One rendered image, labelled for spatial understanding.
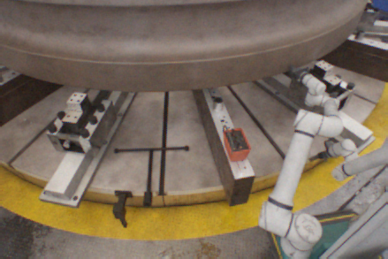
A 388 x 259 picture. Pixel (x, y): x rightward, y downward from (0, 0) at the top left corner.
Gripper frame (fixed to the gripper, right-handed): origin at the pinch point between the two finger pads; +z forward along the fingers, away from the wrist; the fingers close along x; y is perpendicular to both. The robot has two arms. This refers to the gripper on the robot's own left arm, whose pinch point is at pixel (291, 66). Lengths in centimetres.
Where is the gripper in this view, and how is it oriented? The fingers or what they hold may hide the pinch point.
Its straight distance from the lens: 235.5
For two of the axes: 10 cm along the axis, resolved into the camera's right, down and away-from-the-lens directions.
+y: 0.0, -7.1, -7.0
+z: -4.6, -6.2, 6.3
